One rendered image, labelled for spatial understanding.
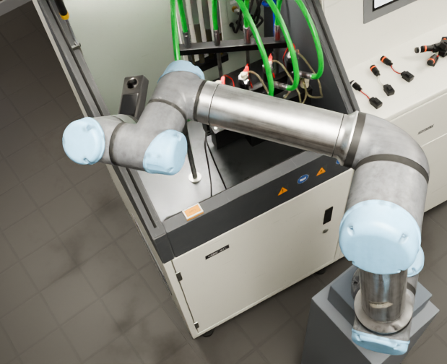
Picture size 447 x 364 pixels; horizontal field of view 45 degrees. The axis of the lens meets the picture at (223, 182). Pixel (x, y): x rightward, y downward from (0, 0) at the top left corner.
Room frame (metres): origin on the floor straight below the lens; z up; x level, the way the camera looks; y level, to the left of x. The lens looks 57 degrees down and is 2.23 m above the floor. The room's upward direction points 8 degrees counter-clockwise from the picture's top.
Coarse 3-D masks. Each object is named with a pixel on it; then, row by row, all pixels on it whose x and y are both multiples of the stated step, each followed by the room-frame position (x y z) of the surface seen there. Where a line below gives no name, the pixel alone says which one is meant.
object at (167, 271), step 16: (352, 176) 0.94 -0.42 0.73; (144, 240) 1.01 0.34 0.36; (336, 256) 0.94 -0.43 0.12; (160, 272) 0.88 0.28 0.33; (320, 272) 0.92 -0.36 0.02; (176, 288) 0.69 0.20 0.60; (176, 304) 0.80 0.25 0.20; (256, 304) 0.80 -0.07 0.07; (192, 320) 0.70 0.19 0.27; (224, 320) 0.74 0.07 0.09; (192, 336) 0.69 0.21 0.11; (208, 336) 0.71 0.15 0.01
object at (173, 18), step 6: (174, 0) 1.05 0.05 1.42; (180, 0) 1.23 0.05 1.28; (174, 6) 1.03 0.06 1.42; (180, 6) 1.23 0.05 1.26; (174, 12) 1.02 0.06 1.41; (180, 12) 1.24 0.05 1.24; (174, 18) 1.00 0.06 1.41; (174, 24) 0.99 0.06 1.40; (174, 30) 0.98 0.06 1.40; (186, 30) 1.24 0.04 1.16; (174, 36) 0.97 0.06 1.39; (174, 42) 0.96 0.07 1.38; (174, 48) 0.94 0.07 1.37; (174, 54) 0.94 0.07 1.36
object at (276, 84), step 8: (248, 0) 1.21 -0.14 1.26; (272, 0) 1.10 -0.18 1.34; (248, 8) 1.22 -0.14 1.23; (272, 8) 1.08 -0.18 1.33; (280, 16) 1.06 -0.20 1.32; (280, 24) 1.05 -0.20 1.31; (248, 32) 1.22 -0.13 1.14; (288, 32) 1.03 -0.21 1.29; (248, 40) 1.22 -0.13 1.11; (288, 40) 1.02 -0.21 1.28; (288, 48) 1.01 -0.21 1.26; (296, 64) 0.98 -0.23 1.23; (296, 72) 0.98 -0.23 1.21; (296, 80) 0.97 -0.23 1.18; (280, 88) 1.04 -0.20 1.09; (288, 88) 1.00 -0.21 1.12
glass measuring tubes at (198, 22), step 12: (192, 0) 1.31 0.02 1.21; (204, 0) 1.32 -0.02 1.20; (192, 12) 1.31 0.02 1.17; (204, 12) 1.32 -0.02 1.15; (180, 24) 1.31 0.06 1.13; (192, 24) 1.33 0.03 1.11; (204, 24) 1.33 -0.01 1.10; (180, 36) 1.32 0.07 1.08; (192, 36) 1.33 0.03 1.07; (204, 36) 1.34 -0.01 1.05; (192, 60) 1.30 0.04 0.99; (204, 60) 1.32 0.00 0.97; (216, 60) 1.32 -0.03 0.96
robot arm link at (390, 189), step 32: (384, 160) 0.45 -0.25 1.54; (352, 192) 0.42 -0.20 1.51; (384, 192) 0.40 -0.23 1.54; (416, 192) 0.40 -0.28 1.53; (352, 224) 0.36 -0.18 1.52; (384, 224) 0.35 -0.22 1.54; (416, 224) 0.35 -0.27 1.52; (352, 256) 0.34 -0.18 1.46; (384, 256) 0.32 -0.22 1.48; (416, 256) 0.31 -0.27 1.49; (384, 288) 0.33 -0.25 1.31; (384, 320) 0.32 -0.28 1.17; (384, 352) 0.30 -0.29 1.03
